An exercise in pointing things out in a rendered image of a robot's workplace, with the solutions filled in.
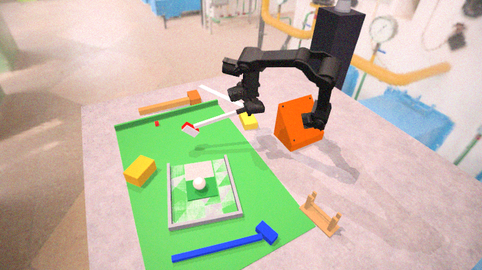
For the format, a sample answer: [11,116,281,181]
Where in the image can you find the white flat bar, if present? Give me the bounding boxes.
[198,85,244,107]

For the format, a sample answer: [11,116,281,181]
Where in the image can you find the red putter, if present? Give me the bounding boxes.
[181,107,246,137]

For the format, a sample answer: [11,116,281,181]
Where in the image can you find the green flat mat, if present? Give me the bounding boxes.
[115,104,315,270]

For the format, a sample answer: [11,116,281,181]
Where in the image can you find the white golf ball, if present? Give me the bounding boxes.
[193,177,206,190]

